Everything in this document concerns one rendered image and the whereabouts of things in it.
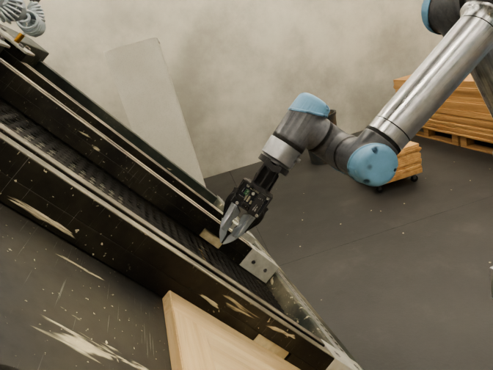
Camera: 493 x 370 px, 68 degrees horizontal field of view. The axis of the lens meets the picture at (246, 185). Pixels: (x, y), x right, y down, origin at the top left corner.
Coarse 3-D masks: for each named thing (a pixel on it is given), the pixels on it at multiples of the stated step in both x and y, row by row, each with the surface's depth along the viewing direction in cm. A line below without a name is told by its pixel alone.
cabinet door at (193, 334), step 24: (168, 312) 52; (192, 312) 56; (168, 336) 48; (192, 336) 49; (216, 336) 55; (240, 336) 61; (192, 360) 44; (216, 360) 49; (240, 360) 54; (264, 360) 59
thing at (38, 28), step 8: (0, 0) 75; (8, 0) 87; (16, 8) 88; (24, 8) 93; (24, 16) 94; (32, 16) 109; (24, 24) 110; (40, 24) 108; (32, 32) 108; (40, 32) 111
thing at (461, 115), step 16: (400, 80) 506; (464, 80) 394; (464, 96) 399; (480, 96) 377; (448, 112) 429; (464, 112) 404; (480, 112) 384; (432, 128) 469; (448, 128) 438; (464, 128) 414; (480, 128) 389; (464, 144) 423
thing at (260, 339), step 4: (260, 336) 64; (256, 340) 64; (260, 340) 65; (264, 340) 65; (268, 340) 65; (260, 344) 65; (264, 344) 65; (268, 344) 65; (272, 344) 66; (276, 344) 66; (268, 348) 66; (272, 348) 66; (276, 348) 66; (280, 348) 66; (276, 352) 66; (280, 352) 67; (284, 352) 67; (288, 352) 67; (280, 356) 67; (284, 356) 67
